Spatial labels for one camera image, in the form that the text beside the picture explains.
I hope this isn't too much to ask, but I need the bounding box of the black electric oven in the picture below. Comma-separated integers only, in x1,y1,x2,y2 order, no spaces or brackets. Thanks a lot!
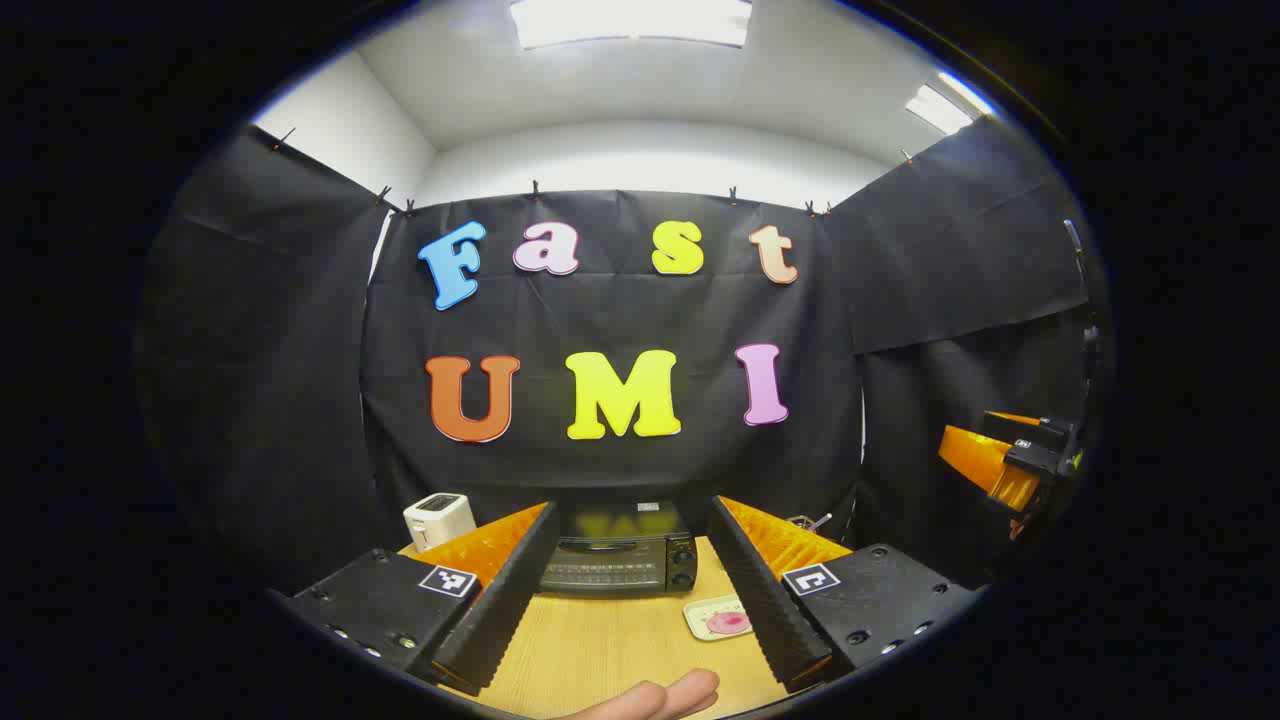
537,500,699,598

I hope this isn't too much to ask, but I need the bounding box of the large ceiling light panel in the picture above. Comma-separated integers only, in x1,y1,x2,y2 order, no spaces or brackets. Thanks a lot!
510,0,753,49

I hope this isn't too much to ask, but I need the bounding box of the small ceiling light panel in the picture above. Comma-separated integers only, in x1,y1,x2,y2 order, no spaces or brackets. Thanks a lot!
905,70,996,136

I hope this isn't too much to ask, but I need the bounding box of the white square plate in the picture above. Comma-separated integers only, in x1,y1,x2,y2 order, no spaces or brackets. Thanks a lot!
683,594,756,642

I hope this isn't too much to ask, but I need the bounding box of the white toaster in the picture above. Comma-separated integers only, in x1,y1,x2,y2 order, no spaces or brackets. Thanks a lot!
403,493,477,553

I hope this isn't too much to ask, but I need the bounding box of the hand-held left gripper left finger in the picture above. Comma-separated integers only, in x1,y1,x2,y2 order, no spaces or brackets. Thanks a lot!
268,502,561,698

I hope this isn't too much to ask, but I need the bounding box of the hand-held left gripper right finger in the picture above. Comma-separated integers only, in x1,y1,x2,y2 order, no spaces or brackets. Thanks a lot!
707,495,986,693

